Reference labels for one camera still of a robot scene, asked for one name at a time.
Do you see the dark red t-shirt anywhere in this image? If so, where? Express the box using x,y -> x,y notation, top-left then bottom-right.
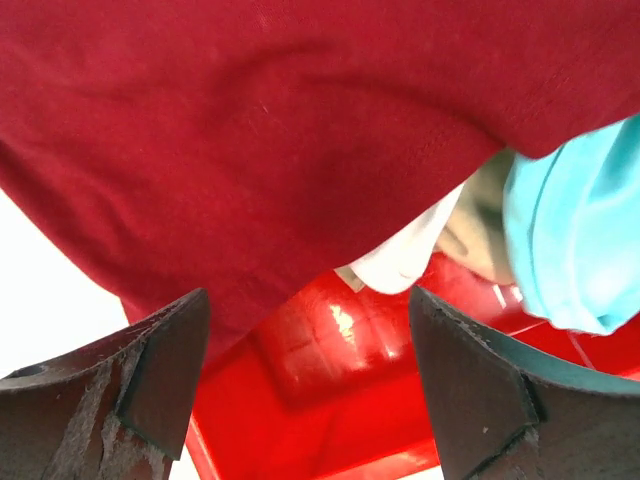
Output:
1,1 -> 639,357

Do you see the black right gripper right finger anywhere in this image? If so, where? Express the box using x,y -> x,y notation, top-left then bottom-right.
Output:
409,287 -> 639,479

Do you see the light blue t-shirt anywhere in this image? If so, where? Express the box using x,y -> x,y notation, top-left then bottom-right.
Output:
503,116 -> 639,335

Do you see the white t-shirt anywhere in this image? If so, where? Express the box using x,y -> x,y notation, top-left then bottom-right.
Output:
347,183 -> 464,295

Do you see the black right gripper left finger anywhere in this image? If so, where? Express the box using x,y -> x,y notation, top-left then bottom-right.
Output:
1,289 -> 210,479

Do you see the beige t-shirt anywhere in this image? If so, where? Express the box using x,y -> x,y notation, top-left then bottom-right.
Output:
436,148 -> 514,285

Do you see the red plastic bin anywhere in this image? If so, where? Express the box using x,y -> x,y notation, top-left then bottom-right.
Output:
185,252 -> 640,480

